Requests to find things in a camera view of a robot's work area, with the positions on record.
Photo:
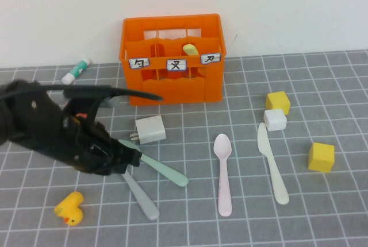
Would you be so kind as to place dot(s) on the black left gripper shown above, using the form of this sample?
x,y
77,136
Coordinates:
x,y
86,146

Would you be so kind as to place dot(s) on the grey plastic fork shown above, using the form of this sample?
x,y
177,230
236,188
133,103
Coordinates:
x,y
143,201

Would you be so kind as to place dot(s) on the mint green plastic spoon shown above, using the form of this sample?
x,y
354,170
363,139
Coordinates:
x,y
166,172

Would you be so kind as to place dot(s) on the pink plastic spoon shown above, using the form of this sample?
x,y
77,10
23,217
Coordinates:
x,y
222,146

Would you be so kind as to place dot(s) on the yellow plastic knife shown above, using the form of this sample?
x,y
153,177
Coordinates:
x,y
190,49

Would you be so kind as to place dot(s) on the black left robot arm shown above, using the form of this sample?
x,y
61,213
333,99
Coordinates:
x,y
28,120

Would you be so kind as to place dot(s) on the orange plastic cutlery holder crate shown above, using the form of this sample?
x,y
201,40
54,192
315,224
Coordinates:
x,y
172,92

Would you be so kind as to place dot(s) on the white power adapter plug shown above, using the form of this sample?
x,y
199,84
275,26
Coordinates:
x,y
151,129

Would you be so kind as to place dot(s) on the yellow rubber duck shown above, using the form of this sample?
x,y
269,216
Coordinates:
x,y
70,206

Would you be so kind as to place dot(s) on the white label with spoon character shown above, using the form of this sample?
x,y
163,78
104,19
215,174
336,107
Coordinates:
x,y
139,63

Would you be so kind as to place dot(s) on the white and green glue stick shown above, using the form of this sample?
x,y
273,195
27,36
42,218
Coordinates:
x,y
75,71

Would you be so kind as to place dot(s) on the grey grid pattern table mat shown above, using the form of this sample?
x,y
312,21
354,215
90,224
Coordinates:
x,y
201,229

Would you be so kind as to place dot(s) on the white label with fork character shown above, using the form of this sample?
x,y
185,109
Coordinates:
x,y
176,65

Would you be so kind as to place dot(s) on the white label with knife character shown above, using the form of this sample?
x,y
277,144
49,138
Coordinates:
x,y
210,59

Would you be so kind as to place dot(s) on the cream white plastic knife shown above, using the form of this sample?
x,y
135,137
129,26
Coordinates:
x,y
276,178

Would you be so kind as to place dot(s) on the white cube block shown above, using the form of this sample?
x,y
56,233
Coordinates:
x,y
275,120

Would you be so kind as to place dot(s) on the small yellow cube block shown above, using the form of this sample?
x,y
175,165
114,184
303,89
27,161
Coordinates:
x,y
277,100

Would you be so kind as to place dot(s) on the large yellow cube block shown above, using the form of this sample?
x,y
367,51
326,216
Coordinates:
x,y
320,158

